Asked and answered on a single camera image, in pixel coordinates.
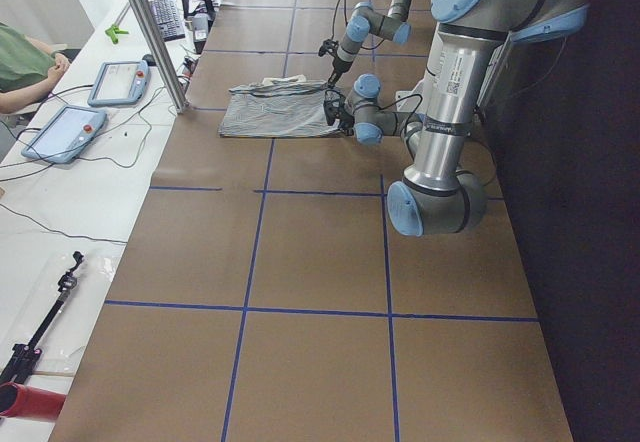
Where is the red cylinder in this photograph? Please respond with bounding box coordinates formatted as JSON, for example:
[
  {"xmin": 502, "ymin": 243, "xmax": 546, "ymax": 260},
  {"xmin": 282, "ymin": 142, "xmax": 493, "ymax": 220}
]
[{"xmin": 1, "ymin": 382, "xmax": 66, "ymax": 422}]

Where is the teach pendant near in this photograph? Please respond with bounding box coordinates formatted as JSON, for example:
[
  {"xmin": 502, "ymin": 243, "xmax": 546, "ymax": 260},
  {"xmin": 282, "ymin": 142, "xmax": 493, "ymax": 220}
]
[{"xmin": 21, "ymin": 105, "xmax": 107, "ymax": 164}]

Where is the aluminium frame post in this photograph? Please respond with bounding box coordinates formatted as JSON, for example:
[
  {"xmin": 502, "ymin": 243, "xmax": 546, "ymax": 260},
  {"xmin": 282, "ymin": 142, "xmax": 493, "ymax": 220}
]
[{"xmin": 128, "ymin": 0, "xmax": 188, "ymax": 114}]

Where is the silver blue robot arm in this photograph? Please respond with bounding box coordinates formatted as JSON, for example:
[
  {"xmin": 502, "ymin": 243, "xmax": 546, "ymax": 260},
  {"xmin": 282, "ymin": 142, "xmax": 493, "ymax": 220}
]
[
  {"xmin": 338, "ymin": 0, "xmax": 589, "ymax": 237},
  {"xmin": 318, "ymin": 0, "xmax": 412, "ymax": 89}
]

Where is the green clamp tool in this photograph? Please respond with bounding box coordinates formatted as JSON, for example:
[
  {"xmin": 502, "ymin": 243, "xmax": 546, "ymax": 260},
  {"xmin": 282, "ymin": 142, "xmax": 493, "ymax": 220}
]
[{"xmin": 104, "ymin": 23, "xmax": 129, "ymax": 44}]

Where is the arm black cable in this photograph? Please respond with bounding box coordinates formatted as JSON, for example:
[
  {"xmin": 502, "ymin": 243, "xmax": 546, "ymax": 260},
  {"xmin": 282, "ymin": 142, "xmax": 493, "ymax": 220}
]
[
  {"xmin": 374, "ymin": 92, "xmax": 426, "ymax": 128},
  {"xmin": 329, "ymin": 0, "xmax": 351, "ymax": 43}
]

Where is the teach pendant far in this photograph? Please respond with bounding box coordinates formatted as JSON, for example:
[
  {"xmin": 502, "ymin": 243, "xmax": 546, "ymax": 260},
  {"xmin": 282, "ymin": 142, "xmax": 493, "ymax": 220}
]
[{"xmin": 87, "ymin": 60, "xmax": 150, "ymax": 107}]

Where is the blue white striped polo shirt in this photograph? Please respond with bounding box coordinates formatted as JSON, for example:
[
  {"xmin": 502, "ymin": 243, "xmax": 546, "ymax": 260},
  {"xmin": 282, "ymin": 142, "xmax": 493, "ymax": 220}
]
[{"xmin": 218, "ymin": 76, "xmax": 338, "ymax": 138}]

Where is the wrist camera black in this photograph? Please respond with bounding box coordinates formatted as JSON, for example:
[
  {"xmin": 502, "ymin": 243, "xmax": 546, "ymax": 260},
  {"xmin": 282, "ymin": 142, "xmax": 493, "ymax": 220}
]
[
  {"xmin": 318, "ymin": 39, "xmax": 339, "ymax": 57},
  {"xmin": 323, "ymin": 88, "xmax": 344, "ymax": 126}
]

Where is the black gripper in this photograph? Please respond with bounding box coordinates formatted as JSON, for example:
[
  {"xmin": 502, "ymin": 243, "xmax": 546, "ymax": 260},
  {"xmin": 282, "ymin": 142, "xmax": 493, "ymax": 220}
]
[
  {"xmin": 327, "ymin": 57, "xmax": 351, "ymax": 88},
  {"xmin": 336, "ymin": 110, "xmax": 355, "ymax": 135}
]

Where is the teach pendant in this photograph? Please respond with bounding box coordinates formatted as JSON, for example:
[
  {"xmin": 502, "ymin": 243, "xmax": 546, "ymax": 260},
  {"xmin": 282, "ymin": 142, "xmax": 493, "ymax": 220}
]
[
  {"xmin": 21, "ymin": 105, "xmax": 107, "ymax": 164},
  {"xmin": 87, "ymin": 60, "xmax": 150, "ymax": 107}
]

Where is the person in green shirt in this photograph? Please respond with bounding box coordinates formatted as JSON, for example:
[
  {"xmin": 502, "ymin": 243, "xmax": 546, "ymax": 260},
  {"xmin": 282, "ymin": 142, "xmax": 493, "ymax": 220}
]
[{"xmin": 1, "ymin": 23, "xmax": 71, "ymax": 114}]

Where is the black keyboard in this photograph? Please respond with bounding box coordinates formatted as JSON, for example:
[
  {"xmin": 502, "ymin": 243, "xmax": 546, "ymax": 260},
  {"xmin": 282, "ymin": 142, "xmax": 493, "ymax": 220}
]
[{"xmin": 149, "ymin": 0, "xmax": 185, "ymax": 41}]

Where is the black tripod stick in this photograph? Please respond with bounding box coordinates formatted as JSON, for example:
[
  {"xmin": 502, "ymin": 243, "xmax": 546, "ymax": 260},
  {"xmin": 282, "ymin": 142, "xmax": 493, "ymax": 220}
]
[{"xmin": 1, "ymin": 251, "xmax": 84, "ymax": 384}]

